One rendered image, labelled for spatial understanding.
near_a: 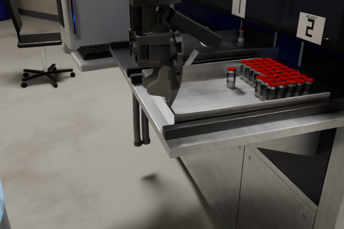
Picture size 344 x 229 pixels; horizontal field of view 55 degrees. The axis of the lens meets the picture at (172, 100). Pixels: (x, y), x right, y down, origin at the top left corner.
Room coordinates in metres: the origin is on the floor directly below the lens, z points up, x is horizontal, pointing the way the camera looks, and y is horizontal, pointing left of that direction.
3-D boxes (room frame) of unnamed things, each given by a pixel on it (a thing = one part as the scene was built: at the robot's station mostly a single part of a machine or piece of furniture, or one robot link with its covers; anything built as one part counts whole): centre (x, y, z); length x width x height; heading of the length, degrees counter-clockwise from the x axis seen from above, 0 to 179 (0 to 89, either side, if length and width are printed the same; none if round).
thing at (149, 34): (0.58, 0.03, 1.06); 0.09 x 0.08 x 0.12; 108
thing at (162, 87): (0.56, 0.02, 0.95); 0.06 x 0.03 x 0.09; 108
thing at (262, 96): (0.66, -0.21, 0.90); 0.02 x 0.02 x 0.05
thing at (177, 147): (0.87, -0.12, 0.87); 0.70 x 0.48 x 0.02; 18
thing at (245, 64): (0.73, -0.21, 0.90); 0.18 x 0.02 x 0.05; 18
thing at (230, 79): (0.74, -0.14, 0.90); 0.02 x 0.02 x 0.04
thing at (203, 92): (0.70, -0.13, 0.90); 0.34 x 0.26 x 0.04; 108
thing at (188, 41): (1.06, -0.13, 0.90); 0.34 x 0.26 x 0.04; 108
